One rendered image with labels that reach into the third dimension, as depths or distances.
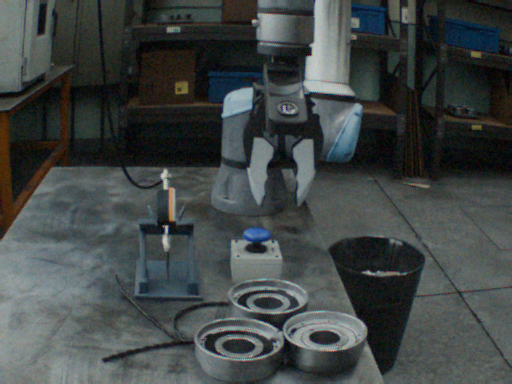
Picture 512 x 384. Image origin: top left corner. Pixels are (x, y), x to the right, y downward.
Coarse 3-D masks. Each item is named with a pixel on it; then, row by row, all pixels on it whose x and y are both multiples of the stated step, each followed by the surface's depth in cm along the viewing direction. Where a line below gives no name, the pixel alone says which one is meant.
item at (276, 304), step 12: (240, 288) 90; (252, 288) 91; (264, 288) 91; (276, 288) 91; (288, 288) 90; (300, 288) 89; (252, 300) 87; (264, 300) 89; (276, 300) 88; (288, 300) 87; (300, 300) 88; (240, 312) 83; (252, 312) 82; (264, 312) 82; (276, 312) 82; (288, 312) 82; (300, 312) 84; (276, 324) 82
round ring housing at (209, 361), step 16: (224, 320) 79; (240, 320) 80; (256, 320) 79; (224, 336) 77; (240, 336) 77; (208, 352) 71; (224, 352) 73; (240, 352) 78; (256, 352) 74; (272, 352) 72; (208, 368) 72; (224, 368) 71; (240, 368) 70; (256, 368) 71; (272, 368) 72
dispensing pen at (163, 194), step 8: (168, 176) 97; (168, 184) 97; (160, 192) 95; (168, 192) 95; (160, 200) 94; (168, 200) 95; (160, 208) 94; (168, 208) 94; (160, 216) 94; (168, 216) 94; (160, 224) 95; (168, 224) 95; (168, 232) 95; (168, 240) 94; (168, 248) 94; (168, 256) 94; (168, 264) 94; (168, 280) 93
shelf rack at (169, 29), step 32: (128, 0) 386; (384, 0) 445; (128, 32) 393; (160, 32) 395; (192, 32) 398; (224, 32) 399; (256, 32) 401; (352, 32) 412; (128, 64) 403; (384, 64) 463; (128, 96) 456; (384, 96) 471; (128, 128) 464; (384, 128) 428; (384, 160) 486
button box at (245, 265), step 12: (240, 252) 99; (252, 252) 99; (264, 252) 99; (276, 252) 99; (240, 264) 97; (252, 264) 97; (264, 264) 97; (276, 264) 97; (240, 276) 98; (252, 276) 98; (264, 276) 98; (276, 276) 98
